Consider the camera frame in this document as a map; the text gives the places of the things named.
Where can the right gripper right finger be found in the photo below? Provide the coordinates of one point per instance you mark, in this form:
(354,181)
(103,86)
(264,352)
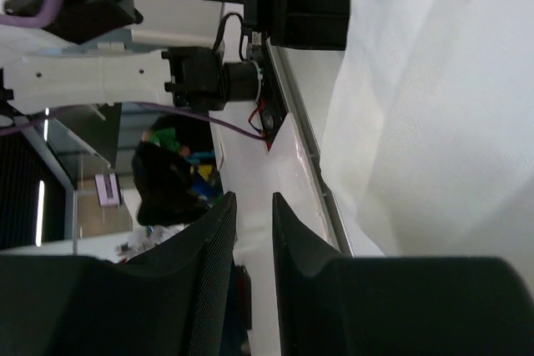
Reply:
(332,304)

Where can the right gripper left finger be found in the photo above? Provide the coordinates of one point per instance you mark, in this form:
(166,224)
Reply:
(169,300)

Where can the white front cover board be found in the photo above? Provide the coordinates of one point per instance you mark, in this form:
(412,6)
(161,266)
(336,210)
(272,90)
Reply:
(254,173)

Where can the aluminium front rail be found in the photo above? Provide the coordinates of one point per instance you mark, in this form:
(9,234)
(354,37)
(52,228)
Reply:
(306,79)

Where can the white pleated skirt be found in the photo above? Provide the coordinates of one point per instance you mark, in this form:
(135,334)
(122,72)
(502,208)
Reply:
(428,144)

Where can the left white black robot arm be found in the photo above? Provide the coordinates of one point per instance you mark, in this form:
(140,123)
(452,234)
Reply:
(189,77)

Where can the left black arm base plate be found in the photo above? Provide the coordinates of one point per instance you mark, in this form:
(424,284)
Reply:
(270,107)

